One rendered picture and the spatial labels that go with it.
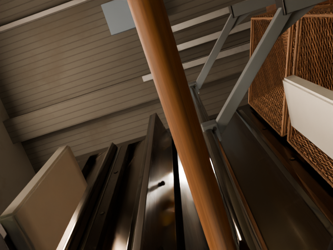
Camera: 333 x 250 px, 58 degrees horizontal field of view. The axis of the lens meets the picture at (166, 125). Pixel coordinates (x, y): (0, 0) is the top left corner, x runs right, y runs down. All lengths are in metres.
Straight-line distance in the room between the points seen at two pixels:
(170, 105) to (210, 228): 0.14
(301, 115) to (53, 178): 0.13
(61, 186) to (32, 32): 3.81
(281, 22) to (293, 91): 0.51
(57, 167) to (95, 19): 3.57
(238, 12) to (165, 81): 0.88
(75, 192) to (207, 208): 0.18
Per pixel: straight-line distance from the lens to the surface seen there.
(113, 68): 3.69
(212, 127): 0.68
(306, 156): 1.18
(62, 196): 0.17
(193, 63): 3.29
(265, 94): 1.85
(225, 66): 3.50
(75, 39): 3.78
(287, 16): 0.68
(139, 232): 0.83
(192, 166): 0.30
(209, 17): 3.26
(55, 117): 3.81
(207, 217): 0.33
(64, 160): 0.18
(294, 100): 0.17
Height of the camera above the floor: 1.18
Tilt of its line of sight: 6 degrees up
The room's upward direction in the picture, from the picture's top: 107 degrees counter-clockwise
